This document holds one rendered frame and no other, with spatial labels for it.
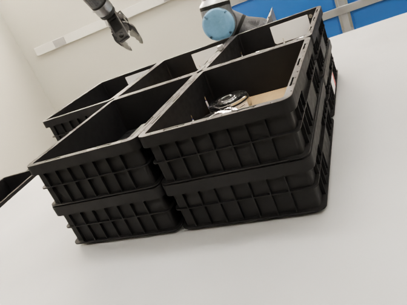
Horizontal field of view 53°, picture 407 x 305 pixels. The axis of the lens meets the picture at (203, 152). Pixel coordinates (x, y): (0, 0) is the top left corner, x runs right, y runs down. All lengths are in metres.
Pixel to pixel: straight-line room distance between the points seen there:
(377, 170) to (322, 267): 0.27
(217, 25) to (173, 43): 2.81
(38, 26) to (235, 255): 4.45
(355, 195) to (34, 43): 4.57
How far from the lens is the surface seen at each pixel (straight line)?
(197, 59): 1.53
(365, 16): 3.23
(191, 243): 0.83
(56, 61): 5.00
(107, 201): 0.90
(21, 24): 5.11
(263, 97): 1.05
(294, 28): 1.43
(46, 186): 0.98
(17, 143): 4.71
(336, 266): 0.66
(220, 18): 1.55
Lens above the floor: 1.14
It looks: 21 degrees down
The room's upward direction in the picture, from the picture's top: 23 degrees counter-clockwise
